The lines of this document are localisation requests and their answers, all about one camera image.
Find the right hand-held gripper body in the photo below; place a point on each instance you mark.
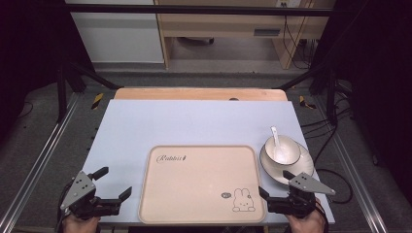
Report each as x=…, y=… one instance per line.
x=301, y=197

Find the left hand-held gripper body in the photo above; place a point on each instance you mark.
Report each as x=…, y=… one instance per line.
x=79, y=191

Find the person's right hand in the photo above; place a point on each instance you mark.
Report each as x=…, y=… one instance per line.
x=306, y=224

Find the person's left hand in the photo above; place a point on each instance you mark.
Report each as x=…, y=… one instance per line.
x=79, y=225

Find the white plate with dark rim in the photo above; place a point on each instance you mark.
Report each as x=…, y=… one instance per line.
x=304, y=168

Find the white bowl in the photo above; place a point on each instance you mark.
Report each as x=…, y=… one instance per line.
x=290, y=149

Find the white spoon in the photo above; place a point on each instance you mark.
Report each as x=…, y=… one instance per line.
x=277, y=142

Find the beige tray with rabbit print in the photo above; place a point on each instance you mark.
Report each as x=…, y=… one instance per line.
x=200, y=187

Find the yellow and black tape marker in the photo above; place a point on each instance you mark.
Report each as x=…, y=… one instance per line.
x=304, y=102
x=97, y=100

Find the black metal stand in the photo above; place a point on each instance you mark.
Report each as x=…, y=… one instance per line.
x=61, y=93
x=331, y=97

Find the wooden table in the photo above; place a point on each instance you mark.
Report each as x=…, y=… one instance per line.
x=194, y=94

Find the white cabinet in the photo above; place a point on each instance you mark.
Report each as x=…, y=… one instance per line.
x=120, y=39

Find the wooden desk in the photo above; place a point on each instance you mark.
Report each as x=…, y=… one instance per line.
x=226, y=24

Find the black metal crossbar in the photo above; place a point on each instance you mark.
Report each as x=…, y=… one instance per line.
x=194, y=9

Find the aluminium rail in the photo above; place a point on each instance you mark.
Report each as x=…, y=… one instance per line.
x=35, y=165
x=356, y=184

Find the white wall socket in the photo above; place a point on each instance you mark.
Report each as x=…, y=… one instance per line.
x=288, y=3

